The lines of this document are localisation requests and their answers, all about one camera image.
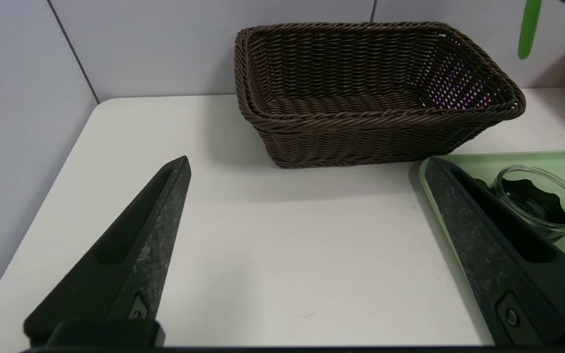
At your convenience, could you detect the dark brown wicker basket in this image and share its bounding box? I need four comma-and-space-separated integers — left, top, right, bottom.
234, 21, 527, 169

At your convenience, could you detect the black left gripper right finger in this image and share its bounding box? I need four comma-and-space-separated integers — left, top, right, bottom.
425, 157, 565, 346

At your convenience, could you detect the small glass cup black handle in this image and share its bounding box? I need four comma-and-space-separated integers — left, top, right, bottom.
488, 165, 565, 243

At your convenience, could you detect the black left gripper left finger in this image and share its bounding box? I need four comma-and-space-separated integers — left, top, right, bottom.
24, 156, 191, 342

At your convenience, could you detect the light green plastic tray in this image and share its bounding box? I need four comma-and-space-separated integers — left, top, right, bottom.
419, 150, 565, 346

